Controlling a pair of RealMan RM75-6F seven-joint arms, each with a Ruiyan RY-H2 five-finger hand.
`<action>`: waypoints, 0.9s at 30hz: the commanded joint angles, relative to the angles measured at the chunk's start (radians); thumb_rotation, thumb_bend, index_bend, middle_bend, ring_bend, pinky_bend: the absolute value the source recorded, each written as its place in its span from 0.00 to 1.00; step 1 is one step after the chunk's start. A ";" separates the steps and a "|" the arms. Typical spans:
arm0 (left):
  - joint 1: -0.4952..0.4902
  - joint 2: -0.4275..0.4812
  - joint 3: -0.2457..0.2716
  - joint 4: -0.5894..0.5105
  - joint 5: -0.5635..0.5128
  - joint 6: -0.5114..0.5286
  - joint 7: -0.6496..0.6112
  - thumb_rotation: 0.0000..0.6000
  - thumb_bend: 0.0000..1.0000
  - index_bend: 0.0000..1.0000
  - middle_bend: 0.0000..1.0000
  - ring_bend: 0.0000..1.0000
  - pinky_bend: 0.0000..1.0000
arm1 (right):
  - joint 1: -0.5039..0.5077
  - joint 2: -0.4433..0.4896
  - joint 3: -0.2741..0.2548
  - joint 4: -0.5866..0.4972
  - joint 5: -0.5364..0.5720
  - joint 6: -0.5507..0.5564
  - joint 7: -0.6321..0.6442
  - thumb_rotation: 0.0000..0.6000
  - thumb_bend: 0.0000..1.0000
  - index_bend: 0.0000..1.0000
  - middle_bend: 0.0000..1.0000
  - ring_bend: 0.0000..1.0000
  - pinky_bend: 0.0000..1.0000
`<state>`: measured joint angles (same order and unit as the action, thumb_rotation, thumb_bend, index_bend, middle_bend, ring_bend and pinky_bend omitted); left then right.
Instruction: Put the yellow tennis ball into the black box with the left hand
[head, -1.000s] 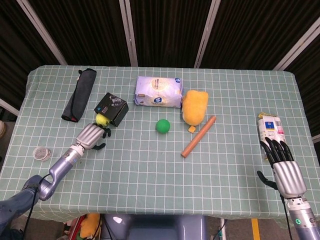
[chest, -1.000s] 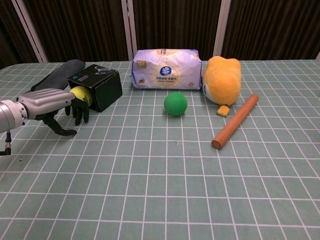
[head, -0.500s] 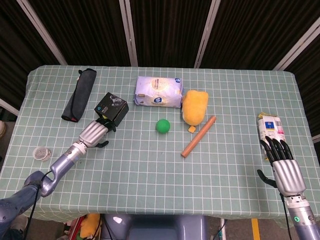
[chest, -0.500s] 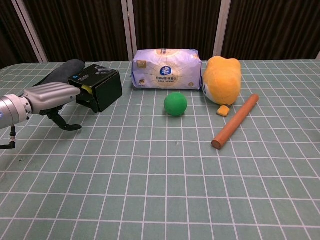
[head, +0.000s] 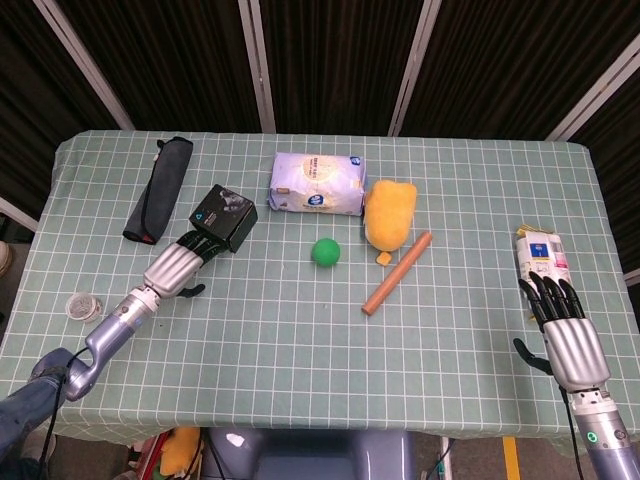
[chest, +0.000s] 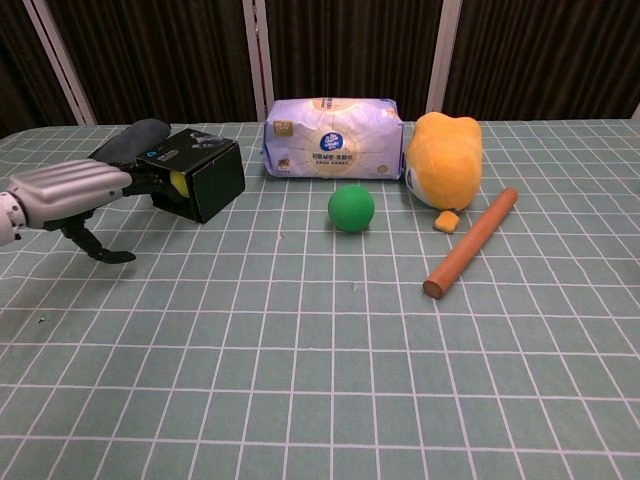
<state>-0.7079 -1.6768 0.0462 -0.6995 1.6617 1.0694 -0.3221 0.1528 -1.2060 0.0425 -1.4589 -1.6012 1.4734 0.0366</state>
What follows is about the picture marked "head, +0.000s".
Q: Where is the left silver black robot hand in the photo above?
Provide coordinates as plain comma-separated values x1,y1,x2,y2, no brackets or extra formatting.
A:
143,229,225,300

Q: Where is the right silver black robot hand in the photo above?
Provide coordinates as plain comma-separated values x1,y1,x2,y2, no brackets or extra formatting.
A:
513,271,612,391

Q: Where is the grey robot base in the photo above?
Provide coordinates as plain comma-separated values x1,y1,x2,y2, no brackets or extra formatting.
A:
204,427,416,480

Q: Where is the black cardboard box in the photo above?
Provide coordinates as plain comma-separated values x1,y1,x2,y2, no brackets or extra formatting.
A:
188,183,259,254

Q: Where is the green rubber ball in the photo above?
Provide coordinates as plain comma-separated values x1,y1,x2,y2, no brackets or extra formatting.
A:
311,237,342,268

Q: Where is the rolled grey towel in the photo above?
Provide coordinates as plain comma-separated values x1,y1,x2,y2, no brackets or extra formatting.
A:
122,135,195,246

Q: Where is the small round jar lid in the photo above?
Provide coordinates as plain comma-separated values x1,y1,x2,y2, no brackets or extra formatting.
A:
66,292,105,322

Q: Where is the white blue carton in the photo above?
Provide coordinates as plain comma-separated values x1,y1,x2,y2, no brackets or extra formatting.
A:
516,224,573,286

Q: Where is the green grid tablecloth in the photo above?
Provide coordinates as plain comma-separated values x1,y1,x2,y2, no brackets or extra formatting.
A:
0,130,640,459

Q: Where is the purple white tissue pack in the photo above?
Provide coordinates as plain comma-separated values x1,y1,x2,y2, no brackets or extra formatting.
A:
268,151,368,217

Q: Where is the yellow plush under table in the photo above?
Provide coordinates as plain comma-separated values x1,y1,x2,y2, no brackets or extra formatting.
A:
158,426,202,476

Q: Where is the wooden rolling pin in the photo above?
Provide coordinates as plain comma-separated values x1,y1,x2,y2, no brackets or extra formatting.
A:
361,230,433,317

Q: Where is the orange plush toy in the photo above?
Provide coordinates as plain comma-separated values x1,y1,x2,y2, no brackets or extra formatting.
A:
363,178,418,268

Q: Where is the dark pleated curtain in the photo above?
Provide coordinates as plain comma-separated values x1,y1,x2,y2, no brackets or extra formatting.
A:
0,0,640,271

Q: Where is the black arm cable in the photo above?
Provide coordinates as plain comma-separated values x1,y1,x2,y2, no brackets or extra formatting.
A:
560,388,586,480
39,347,94,480

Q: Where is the white partition frame post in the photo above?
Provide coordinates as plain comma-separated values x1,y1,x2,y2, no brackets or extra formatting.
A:
388,0,443,137
238,0,277,134
546,44,640,143
33,0,135,131

